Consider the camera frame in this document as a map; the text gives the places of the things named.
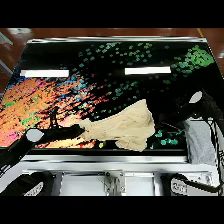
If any cream shirt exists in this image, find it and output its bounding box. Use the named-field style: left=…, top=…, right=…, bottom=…
left=78, top=98, right=156, bottom=153

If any grey garment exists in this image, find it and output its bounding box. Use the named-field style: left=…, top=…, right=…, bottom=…
left=183, top=118, right=217, bottom=166

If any black cable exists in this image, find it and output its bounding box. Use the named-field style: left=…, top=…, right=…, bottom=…
left=173, top=117, right=224, bottom=194

